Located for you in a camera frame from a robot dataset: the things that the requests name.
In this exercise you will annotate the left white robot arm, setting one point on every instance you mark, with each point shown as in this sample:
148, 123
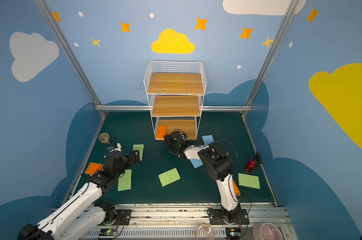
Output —
85, 209

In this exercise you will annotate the green sponge centre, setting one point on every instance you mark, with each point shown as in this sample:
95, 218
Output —
169, 177

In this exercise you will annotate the blue sponge near shelf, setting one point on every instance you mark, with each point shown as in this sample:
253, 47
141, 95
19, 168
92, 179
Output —
208, 139

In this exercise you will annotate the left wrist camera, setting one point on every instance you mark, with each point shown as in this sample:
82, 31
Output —
114, 147

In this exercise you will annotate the green sponge upper left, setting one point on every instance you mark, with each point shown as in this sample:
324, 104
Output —
140, 149

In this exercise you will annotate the pink divided bowl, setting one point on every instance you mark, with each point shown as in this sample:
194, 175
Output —
266, 231

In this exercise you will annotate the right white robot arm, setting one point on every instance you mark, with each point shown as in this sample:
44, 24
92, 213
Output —
218, 165

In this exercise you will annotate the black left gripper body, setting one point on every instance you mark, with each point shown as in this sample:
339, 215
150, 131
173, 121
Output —
131, 157

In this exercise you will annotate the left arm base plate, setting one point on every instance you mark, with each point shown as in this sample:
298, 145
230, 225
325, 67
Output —
121, 216

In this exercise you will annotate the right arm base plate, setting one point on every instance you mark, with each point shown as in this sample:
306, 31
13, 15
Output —
220, 217

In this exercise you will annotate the green sponge right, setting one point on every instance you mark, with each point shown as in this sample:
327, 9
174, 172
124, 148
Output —
248, 181

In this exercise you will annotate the green sponge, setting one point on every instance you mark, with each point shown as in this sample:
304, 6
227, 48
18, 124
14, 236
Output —
125, 181
248, 181
140, 149
169, 177

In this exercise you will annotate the orange sponge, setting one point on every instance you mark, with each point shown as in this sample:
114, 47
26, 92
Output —
161, 132
236, 189
93, 168

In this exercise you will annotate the red small object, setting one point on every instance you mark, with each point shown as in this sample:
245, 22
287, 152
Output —
254, 163

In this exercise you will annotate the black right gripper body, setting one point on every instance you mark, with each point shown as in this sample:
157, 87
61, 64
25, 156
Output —
172, 143

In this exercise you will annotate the beige mug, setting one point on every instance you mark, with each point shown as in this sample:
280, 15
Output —
104, 138

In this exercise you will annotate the white wire wooden shelf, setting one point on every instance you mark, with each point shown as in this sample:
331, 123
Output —
175, 92

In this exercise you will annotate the green sponge lower left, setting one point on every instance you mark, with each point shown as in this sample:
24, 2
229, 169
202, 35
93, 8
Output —
125, 181

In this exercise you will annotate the blue sponge centre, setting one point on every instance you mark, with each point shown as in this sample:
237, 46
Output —
196, 163

